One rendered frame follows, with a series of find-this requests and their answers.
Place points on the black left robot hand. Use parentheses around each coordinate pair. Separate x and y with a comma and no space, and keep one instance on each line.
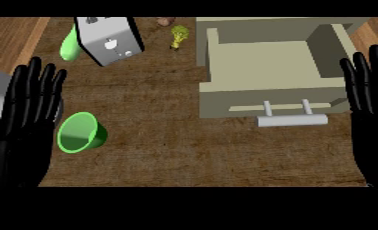
(28,117)

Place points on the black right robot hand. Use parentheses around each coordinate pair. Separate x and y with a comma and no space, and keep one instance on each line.
(366,114)

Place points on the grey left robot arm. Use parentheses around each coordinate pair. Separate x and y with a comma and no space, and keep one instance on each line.
(4,87)

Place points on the green cup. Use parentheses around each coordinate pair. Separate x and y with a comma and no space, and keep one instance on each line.
(82,133)

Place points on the beige drawer front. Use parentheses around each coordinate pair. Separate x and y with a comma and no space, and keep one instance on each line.
(276,102)

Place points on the green cucumber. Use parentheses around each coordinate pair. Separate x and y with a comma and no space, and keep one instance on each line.
(70,48)

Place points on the silver toaster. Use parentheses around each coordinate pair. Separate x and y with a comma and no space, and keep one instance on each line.
(113,40)

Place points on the beige cabinet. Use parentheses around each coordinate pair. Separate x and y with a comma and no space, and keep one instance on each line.
(231,29)

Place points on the yellow green broccoli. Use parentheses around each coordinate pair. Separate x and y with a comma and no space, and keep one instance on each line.
(180,36)

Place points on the brown mushroom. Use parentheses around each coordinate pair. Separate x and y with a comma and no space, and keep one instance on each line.
(166,21)

